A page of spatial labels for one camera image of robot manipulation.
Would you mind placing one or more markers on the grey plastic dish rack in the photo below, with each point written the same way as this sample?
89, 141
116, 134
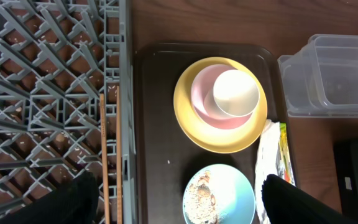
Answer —
56, 58

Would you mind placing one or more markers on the rice food waste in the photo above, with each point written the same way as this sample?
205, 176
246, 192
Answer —
200, 202

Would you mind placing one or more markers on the clear plastic bin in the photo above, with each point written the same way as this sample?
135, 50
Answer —
321, 80

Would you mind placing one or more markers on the green orange snack wrapper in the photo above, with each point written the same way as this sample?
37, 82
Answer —
285, 167

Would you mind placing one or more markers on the pink plastic bowl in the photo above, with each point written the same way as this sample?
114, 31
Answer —
201, 86

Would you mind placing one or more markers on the cream plastic cup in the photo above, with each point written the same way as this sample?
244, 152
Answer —
234, 94

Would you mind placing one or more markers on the dark brown serving tray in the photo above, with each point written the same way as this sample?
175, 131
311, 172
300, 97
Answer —
166, 158

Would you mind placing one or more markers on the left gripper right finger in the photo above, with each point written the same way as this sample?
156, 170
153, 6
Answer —
285, 203

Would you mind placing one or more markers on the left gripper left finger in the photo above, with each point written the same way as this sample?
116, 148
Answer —
75, 202

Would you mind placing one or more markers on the yellow plastic plate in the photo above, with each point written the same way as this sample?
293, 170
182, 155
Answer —
224, 141

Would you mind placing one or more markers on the white napkin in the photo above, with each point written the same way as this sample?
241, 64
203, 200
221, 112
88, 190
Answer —
266, 164

